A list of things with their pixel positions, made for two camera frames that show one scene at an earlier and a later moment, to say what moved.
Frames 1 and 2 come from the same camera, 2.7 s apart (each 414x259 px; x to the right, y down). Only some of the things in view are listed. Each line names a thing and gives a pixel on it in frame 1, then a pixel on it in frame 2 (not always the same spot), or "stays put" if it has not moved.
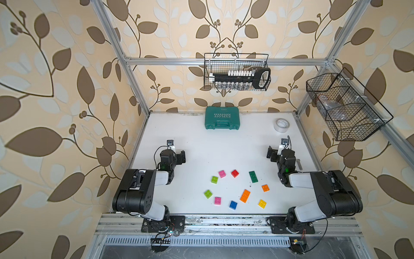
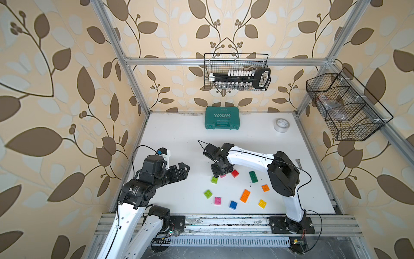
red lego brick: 234,173 stays put
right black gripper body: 274,157 to 216,169
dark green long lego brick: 253,176 stays put
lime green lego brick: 214,179 stays put
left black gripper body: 179,159 to 171,175
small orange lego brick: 265,188 stays put
